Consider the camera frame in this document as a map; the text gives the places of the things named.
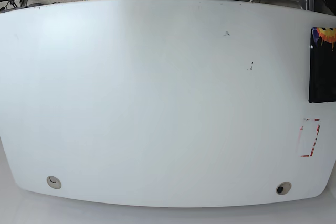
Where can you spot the black T-shirt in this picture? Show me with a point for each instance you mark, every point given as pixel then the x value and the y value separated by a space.
pixel 322 65

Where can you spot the red tape rectangle marking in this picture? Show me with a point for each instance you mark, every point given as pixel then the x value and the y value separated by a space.
pixel 308 136

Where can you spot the left table cable grommet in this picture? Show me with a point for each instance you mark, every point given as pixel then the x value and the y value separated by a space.
pixel 53 182

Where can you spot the table cable grommet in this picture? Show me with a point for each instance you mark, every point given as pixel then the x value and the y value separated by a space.
pixel 283 188
pixel 53 182

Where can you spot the right table cable grommet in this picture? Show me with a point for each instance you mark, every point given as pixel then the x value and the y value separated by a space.
pixel 283 188

